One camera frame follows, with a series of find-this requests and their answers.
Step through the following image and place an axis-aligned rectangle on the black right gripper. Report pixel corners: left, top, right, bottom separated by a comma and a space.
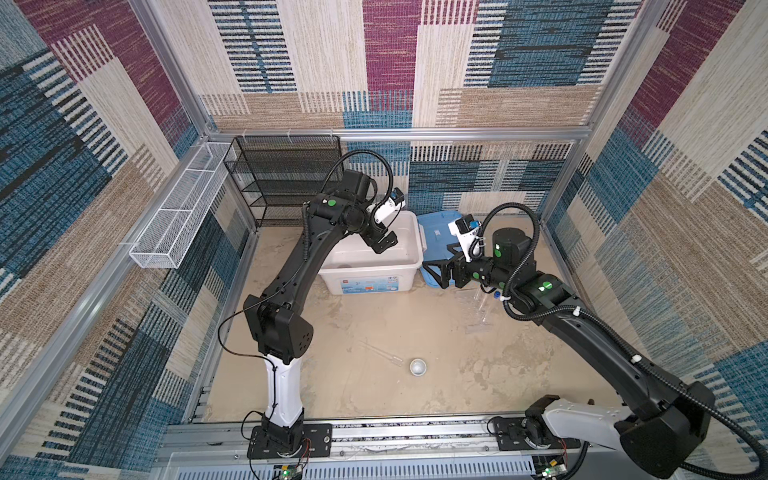
422, 242, 513, 292

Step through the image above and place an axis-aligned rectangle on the small white ceramic crucible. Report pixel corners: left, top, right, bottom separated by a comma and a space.
409, 358, 428, 377

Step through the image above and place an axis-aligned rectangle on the clear plastic pipette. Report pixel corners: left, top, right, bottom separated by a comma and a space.
361, 341, 404, 367

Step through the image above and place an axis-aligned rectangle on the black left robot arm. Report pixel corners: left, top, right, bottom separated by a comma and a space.
241, 150, 398, 459

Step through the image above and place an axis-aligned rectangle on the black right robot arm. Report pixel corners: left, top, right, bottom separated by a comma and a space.
423, 202, 767, 479

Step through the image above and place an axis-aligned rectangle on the white plastic storage bin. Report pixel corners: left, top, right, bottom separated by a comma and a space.
319, 211, 424, 295

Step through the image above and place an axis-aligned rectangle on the blue plastic bin lid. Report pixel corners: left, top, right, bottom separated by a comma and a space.
417, 211, 463, 262

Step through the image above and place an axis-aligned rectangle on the clear plastic tube rack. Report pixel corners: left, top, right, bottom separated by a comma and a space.
454, 288, 497, 335

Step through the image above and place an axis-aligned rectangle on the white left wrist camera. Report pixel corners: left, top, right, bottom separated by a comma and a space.
373, 187, 405, 224

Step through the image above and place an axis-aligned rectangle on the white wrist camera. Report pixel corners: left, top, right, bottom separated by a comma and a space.
373, 187, 405, 224
448, 214, 481, 262

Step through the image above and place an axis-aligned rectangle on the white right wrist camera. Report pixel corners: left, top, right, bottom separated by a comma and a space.
448, 214, 481, 262

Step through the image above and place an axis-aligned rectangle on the black wire shelf rack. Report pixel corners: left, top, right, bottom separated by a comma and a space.
224, 135, 342, 227

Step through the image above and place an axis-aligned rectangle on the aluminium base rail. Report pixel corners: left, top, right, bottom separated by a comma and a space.
149, 413, 679, 480

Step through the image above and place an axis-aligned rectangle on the white wire mesh basket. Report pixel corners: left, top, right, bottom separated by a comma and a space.
130, 142, 230, 269

